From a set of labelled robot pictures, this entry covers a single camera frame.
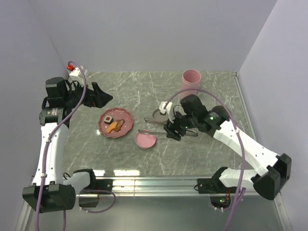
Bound brown fried meat piece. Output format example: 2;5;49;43
114;119;125;132

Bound orange food piece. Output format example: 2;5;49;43
106;122;118;133

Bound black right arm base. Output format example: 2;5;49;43
194;178;237;210

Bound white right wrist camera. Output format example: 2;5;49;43
159;102;175;123

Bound pink polka dot plate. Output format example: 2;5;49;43
98;107;134;139

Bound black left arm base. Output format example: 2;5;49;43
77;179;115;209

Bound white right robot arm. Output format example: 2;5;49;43
159;95;292;200

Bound grey round lid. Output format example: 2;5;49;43
152;109;169;124

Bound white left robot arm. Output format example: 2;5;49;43
22;77;113;213

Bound pink round lid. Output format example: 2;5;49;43
134;130;156;149

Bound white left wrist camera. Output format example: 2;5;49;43
66;64;89;86

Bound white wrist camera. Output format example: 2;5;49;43
159;102;175;123
66;64;89;86

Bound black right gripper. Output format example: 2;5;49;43
164;109;197;141

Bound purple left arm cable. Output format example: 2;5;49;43
35;60;116;231

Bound metal tongs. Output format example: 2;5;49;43
137;116;199;138

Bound sushi roll piece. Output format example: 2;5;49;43
103;115;113;124

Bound pink cylindrical container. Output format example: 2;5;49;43
180;69;201;93

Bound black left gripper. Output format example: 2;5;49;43
64;78;113;109

